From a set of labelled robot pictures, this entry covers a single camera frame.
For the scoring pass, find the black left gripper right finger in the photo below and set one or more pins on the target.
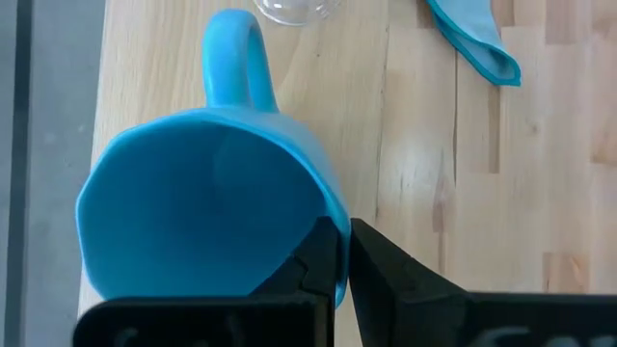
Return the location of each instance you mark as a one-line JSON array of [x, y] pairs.
[[434, 318]]

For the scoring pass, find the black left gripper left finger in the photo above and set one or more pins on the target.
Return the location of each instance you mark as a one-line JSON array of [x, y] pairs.
[[289, 318]]

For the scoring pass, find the light blue cloth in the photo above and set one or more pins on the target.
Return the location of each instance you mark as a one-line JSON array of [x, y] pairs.
[[474, 38]]

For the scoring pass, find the clear plastic cup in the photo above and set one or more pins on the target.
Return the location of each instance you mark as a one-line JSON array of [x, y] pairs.
[[299, 9]]

